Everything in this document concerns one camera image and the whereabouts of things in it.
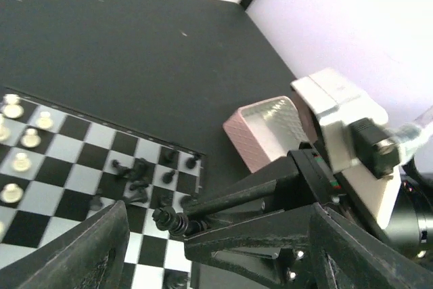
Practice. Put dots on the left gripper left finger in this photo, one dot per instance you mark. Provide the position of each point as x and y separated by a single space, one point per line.
90 255

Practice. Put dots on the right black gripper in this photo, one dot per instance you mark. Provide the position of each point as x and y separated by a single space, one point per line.
271 249

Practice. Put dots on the white chess piece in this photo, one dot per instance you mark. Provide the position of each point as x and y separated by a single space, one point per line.
12 108
4 131
21 162
44 121
11 193
31 138

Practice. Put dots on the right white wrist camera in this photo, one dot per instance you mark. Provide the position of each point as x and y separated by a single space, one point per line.
348 129

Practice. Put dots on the black chess king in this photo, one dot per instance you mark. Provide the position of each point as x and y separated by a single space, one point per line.
177 224

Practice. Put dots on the pile of black chess pieces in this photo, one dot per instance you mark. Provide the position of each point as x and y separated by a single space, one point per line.
154 258

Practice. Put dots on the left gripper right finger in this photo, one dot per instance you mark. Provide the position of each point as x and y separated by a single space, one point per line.
345 256

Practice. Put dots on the pink metal tin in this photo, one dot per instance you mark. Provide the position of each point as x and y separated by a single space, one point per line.
265 131

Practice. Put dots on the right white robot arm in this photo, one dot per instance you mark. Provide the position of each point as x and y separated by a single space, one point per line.
409 231

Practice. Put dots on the black white chess board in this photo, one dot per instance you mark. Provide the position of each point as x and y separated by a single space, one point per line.
66 168

